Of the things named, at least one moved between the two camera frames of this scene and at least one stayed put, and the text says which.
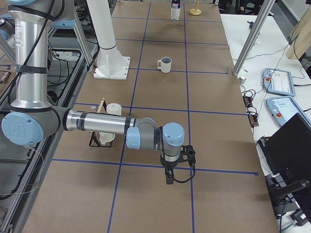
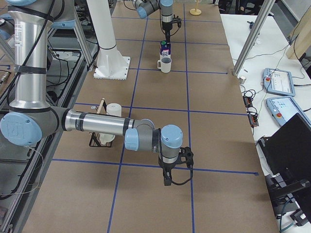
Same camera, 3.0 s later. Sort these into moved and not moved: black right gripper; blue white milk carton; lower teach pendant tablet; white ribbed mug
Moved: blue white milk carton
Not moved: lower teach pendant tablet; black right gripper; white ribbed mug
